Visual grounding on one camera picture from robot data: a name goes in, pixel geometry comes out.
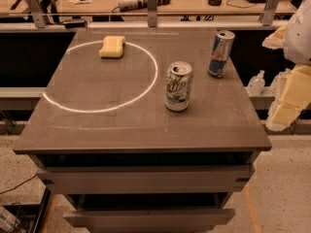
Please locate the left metal bracket post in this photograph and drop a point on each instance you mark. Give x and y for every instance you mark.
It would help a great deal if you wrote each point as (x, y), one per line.
(37, 13)

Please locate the black crate on floor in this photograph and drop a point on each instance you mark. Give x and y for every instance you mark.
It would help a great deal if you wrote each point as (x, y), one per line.
(24, 218)

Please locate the middle metal bracket post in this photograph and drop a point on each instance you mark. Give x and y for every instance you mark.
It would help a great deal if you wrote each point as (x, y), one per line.
(152, 13)

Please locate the lower grey drawer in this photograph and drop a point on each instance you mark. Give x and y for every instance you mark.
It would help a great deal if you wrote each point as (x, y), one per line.
(150, 220)

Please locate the clear sanitizer bottle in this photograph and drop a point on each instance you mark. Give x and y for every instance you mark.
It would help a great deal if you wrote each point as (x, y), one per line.
(279, 82)
(256, 84)

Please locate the white green 7up can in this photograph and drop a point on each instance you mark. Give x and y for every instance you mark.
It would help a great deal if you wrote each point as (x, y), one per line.
(178, 85)

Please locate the right metal bracket post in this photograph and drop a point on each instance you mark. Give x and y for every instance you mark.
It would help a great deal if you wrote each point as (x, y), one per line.
(267, 16)

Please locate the grey drawer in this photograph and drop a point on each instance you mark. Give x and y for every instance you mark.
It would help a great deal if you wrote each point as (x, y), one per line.
(144, 180)
(150, 220)

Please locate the clear sanitizer bottle left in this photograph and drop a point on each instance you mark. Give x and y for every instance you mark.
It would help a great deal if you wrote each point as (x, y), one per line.
(256, 84)

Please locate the blue silver Red Bull can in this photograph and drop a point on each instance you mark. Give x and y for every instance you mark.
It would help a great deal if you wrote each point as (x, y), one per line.
(220, 53)

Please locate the metal bracket post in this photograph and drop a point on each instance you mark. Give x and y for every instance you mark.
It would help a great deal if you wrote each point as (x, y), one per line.
(267, 16)
(37, 13)
(152, 13)

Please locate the clear sanitizer bottle right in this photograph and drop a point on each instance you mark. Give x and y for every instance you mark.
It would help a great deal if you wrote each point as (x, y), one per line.
(279, 82)

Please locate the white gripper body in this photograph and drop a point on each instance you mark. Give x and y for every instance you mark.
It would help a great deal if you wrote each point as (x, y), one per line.
(300, 38)

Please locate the yellow sponge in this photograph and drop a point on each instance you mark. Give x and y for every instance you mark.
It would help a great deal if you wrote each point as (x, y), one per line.
(112, 47)

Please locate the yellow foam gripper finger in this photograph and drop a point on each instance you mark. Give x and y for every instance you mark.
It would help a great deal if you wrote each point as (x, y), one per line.
(276, 40)
(295, 96)

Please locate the upper grey drawer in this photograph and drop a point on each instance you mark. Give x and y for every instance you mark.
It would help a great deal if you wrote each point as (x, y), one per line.
(144, 180)

